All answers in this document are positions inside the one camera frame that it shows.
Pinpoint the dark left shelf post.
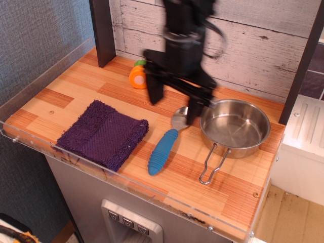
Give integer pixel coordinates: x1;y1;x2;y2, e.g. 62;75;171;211
89;0;116;68

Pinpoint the orange object with black strap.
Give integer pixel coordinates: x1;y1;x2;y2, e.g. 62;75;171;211
1;226;39;243

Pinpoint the silver steel pot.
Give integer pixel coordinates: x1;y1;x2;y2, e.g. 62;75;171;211
199;99;271;185

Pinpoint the purple folded rag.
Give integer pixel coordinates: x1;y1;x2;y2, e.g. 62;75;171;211
56;100;149;172

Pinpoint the dark right shelf post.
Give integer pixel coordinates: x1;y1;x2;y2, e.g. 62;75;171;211
278;1;323;125

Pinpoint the dark shelf post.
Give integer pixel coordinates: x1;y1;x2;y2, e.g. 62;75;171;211
278;1;323;125
89;0;116;68

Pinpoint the clear acrylic guard rail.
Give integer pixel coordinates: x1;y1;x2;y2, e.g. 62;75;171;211
1;38;283;242

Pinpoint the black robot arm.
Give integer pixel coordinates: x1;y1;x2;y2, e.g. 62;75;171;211
143;1;216;125

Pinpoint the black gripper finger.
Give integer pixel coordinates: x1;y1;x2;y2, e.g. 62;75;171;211
187;97;205;125
147;74;164;104

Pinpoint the white toy sink unit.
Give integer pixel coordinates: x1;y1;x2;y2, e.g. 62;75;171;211
270;95;323;205

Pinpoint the blue handled metal spoon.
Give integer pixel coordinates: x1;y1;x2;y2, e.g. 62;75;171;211
148;107;188;176

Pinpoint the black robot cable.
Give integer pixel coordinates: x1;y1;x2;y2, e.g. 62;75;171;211
202;20;227;59

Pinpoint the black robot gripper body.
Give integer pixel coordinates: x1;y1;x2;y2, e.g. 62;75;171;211
143;30;216;101

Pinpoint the silver dispenser button panel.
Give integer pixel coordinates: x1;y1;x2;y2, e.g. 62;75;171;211
101;199;164;242

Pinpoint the orange toy carrot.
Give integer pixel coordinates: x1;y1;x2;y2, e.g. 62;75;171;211
129;60;147;89

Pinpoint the grey toy fridge cabinet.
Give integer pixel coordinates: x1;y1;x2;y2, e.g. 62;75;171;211
46;156;229;242

